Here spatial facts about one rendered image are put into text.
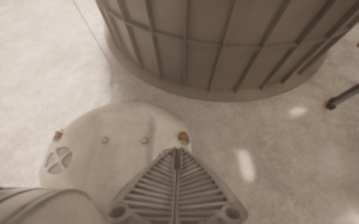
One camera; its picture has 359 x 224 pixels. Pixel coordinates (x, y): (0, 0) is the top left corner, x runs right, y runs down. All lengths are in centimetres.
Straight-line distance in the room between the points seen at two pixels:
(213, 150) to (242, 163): 18
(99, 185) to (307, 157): 112
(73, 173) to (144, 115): 31
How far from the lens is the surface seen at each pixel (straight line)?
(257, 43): 85
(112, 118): 64
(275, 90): 125
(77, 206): 23
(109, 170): 62
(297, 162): 111
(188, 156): 16
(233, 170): 92
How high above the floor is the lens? 86
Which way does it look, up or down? 63 degrees down
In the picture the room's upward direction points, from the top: 1 degrees counter-clockwise
